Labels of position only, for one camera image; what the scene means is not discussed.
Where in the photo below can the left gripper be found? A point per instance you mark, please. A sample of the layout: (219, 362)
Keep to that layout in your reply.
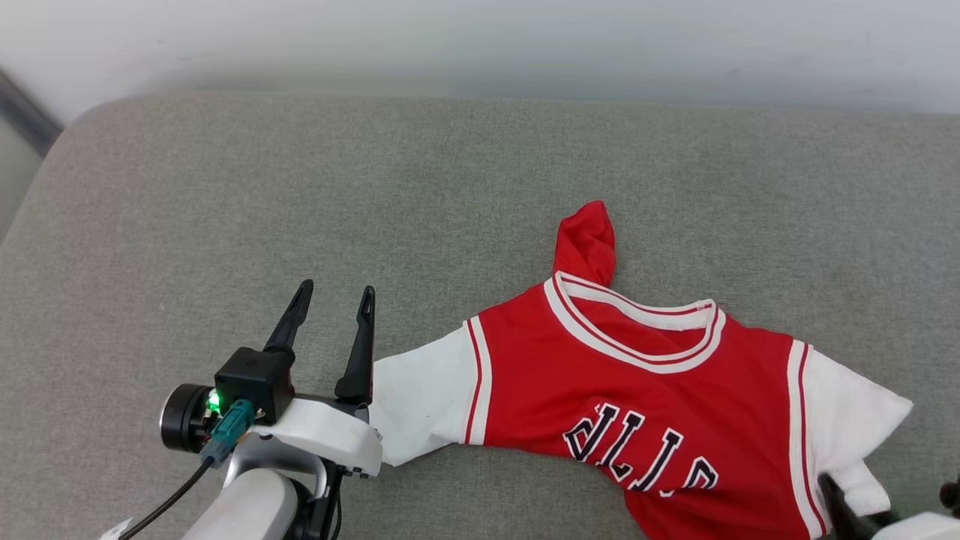
(184, 418)

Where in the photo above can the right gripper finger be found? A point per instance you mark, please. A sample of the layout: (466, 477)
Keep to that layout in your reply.
(844, 517)

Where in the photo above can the red and white basketball jersey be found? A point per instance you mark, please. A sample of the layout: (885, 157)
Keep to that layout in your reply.
(600, 375)

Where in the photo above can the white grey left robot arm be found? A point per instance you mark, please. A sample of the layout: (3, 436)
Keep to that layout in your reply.
(247, 510)

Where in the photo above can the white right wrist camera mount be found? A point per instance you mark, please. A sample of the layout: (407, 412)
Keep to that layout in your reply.
(922, 529)

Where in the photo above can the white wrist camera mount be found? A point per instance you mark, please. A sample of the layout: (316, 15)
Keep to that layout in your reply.
(922, 529)
(330, 439)

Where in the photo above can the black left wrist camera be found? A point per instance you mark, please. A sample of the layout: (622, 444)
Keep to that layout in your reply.
(255, 382)

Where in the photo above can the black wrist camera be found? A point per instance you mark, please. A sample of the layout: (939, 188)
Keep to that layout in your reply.
(255, 382)
(951, 496)

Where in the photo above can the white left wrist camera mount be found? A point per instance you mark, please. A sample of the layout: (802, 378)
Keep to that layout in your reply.
(330, 439)

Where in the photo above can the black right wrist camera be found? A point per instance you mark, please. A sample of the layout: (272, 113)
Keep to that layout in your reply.
(951, 496)

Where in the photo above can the grey wall baseboard strip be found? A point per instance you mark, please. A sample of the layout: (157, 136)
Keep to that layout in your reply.
(26, 112)

